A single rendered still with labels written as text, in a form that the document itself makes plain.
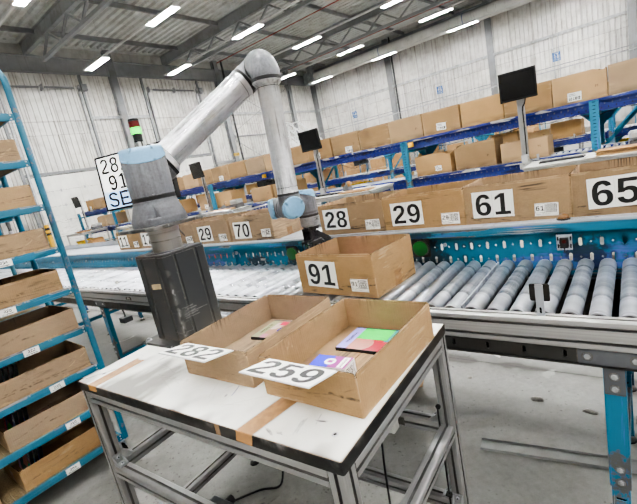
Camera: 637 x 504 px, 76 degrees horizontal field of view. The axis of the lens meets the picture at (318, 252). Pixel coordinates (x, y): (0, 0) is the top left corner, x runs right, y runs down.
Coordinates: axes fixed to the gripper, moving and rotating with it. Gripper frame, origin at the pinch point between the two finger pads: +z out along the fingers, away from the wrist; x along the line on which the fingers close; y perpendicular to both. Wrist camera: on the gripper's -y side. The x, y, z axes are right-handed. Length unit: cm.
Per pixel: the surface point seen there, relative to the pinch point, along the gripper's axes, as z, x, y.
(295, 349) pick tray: 0, 45, 74
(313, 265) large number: -7.1, 13.0, 21.6
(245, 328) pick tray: 2, 12, 62
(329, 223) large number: -15.0, -12.3, -28.3
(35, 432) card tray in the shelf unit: 43, -97, 104
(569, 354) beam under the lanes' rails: 16, 102, 30
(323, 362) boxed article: 0, 57, 77
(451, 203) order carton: -19, 54, -29
